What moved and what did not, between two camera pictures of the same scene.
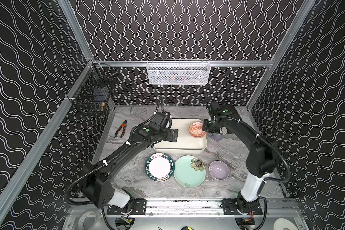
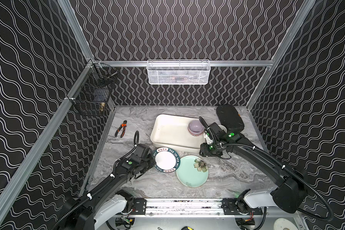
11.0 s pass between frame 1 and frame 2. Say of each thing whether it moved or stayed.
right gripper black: moved
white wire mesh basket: stayed
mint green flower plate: stayed
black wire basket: stayed
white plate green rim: moved
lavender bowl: moved
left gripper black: moved
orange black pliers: stayed
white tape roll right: stayed
